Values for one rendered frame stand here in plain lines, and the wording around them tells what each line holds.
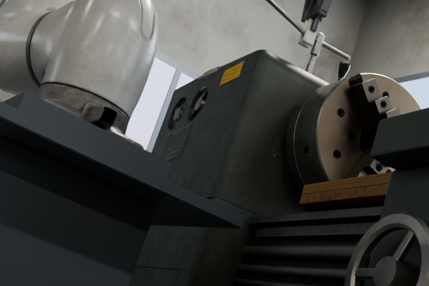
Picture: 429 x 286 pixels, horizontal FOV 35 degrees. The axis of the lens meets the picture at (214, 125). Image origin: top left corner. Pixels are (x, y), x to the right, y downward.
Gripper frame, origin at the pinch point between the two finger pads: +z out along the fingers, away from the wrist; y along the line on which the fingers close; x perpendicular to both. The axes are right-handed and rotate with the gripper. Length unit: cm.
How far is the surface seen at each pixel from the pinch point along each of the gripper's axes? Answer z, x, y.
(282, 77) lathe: 18.5, -7.2, 8.0
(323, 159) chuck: 38.3, 0.1, 23.5
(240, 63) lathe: 15.3, -14.1, -2.4
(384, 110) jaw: 24.6, 7.5, 29.5
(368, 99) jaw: 23.1, 4.2, 27.5
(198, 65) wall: -80, 50, -237
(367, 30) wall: -168, 165, -243
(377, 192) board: 50, -6, 53
